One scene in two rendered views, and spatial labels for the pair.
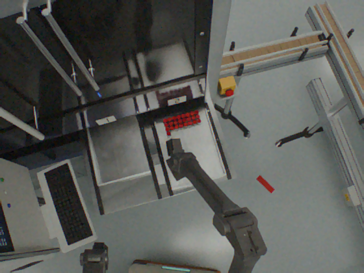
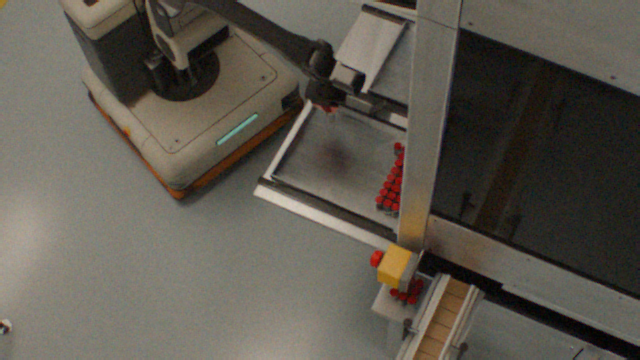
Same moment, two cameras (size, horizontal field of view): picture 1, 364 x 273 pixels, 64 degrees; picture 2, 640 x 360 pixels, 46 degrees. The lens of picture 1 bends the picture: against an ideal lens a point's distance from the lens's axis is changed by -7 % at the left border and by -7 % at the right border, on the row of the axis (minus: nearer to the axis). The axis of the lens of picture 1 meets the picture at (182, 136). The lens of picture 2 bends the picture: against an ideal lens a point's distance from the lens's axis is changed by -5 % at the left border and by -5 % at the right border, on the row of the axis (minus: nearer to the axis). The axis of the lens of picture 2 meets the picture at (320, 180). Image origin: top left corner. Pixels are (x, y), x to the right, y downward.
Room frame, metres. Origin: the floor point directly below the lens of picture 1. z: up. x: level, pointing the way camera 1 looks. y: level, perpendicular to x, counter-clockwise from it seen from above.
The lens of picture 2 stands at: (0.93, -0.82, 2.66)
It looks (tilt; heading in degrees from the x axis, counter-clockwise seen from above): 62 degrees down; 131
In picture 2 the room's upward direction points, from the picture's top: 6 degrees counter-clockwise
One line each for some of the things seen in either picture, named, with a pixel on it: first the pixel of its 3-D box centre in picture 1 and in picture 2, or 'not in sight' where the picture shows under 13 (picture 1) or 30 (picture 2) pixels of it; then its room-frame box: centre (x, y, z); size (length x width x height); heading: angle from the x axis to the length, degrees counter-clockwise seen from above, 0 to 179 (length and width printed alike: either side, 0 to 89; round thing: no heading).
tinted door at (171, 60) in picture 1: (143, 45); not in sight; (0.56, 0.09, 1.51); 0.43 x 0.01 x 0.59; 99
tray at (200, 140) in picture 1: (189, 147); (353, 162); (0.36, -0.03, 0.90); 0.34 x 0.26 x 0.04; 9
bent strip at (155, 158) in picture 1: (158, 169); (359, 100); (0.27, 0.13, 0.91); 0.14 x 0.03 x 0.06; 8
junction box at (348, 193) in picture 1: (350, 196); not in sight; (0.03, -0.98, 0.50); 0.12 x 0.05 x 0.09; 9
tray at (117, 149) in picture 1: (116, 145); (443, 78); (0.42, 0.33, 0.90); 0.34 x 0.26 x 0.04; 9
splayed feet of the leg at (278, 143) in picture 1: (306, 134); not in sight; (0.56, -0.96, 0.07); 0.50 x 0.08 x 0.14; 99
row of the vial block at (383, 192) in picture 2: (183, 126); (392, 177); (0.47, -0.01, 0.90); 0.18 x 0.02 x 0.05; 98
